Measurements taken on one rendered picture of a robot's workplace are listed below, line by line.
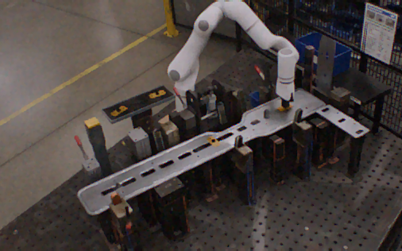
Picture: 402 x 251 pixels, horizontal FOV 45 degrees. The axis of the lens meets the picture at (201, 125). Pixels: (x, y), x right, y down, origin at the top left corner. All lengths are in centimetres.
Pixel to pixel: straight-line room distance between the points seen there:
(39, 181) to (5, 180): 29
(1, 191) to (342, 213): 265
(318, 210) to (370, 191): 31
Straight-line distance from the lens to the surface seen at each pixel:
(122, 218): 208
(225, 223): 246
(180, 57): 268
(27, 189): 402
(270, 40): 245
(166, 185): 220
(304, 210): 251
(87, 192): 231
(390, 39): 274
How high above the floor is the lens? 254
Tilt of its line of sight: 37 degrees down
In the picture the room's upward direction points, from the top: 6 degrees counter-clockwise
